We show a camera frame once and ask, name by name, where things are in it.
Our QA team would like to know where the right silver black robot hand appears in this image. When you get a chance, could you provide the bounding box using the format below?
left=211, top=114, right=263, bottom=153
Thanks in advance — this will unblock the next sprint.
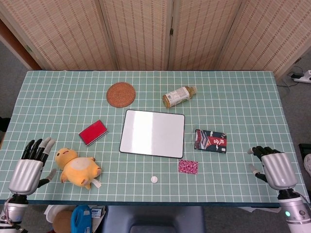
left=247, top=145, right=297, bottom=190

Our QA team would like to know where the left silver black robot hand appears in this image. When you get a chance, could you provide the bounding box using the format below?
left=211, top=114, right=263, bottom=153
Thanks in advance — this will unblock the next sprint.
left=8, top=136, right=57, bottom=196

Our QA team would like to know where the red patterned cloth square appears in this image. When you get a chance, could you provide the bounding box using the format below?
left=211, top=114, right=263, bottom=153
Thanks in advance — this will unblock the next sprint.
left=178, top=159, right=199, bottom=175

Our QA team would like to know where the black box with white item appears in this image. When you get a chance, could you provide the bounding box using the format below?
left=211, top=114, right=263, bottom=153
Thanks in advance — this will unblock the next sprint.
left=298, top=143, right=311, bottom=174

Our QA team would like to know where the yellow duck plush toy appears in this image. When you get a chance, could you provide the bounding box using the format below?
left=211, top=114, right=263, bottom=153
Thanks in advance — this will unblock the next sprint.
left=54, top=147, right=102, bottom=190

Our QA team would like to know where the blue plastic jug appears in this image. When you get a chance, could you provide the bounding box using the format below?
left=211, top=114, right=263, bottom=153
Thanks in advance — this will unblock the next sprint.
left=71, top=205, right=93, bottom=233

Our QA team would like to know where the dark patterned flat box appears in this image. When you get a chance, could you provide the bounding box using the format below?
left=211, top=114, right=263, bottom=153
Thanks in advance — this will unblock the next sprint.
left=194, top=129, right=227, bottom=154

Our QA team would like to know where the red flat stamp pad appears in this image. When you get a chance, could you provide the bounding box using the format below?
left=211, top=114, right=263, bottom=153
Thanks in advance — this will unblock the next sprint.
left=78, top=119, right=109, bottom=147

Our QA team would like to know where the small white blue carton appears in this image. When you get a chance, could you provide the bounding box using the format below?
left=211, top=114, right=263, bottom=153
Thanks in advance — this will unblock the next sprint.
left=90, top=206, right=106, bottom=219

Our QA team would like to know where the green grid tablecloth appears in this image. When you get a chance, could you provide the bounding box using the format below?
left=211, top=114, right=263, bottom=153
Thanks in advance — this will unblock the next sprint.
left=0, top=70, right=307, bottom=208

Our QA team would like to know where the white power strip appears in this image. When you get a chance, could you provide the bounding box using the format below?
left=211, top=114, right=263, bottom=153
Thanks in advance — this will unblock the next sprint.
left=292, top=69, right=311, bottom=84

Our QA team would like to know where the round woven rattan coaster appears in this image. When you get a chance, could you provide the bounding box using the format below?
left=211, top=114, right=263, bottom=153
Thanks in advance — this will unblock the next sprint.
left=106, top=82, right=137, bottom=108

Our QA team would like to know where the green tea plastic bottle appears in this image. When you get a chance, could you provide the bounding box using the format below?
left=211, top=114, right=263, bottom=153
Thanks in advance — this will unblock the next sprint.
left=162, top=85, right=198, bottom=109

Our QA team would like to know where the white board with black rim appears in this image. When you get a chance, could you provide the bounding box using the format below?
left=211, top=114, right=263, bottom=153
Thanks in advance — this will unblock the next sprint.
left=119, top=109, right=186, bottom=159

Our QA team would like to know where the dark blue padded seat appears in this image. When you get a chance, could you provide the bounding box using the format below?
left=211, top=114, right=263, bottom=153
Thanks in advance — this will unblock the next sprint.
left=101, top=206, right=206, bottom=233

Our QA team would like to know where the bamboo folding screen panel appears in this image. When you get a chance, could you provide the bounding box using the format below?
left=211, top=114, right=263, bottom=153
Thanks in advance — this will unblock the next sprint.
left=167, top=0, right=245, bottom=71
left=218, top=0, right=311, bottom=81
left=0, top=0, right=117, bottom=71
left=98, top=0, right=177, bottom=71

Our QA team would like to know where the brown wooden door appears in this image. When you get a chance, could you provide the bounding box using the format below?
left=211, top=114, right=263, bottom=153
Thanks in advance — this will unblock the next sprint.
left=0, top=18, right=41, bottom=71

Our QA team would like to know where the black power cable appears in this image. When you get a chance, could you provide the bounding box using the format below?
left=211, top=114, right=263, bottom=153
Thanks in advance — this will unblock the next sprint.
left=287, top=57, right=304, bottom=79

